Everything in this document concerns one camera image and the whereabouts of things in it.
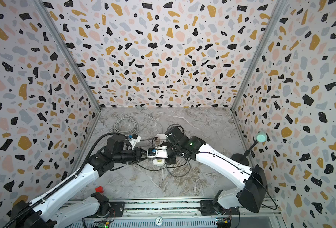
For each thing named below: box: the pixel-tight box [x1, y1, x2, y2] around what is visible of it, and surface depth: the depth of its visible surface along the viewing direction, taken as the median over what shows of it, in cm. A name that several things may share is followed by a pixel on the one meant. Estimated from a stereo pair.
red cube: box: [95, 185, 104, 193], surface depth 80 cm
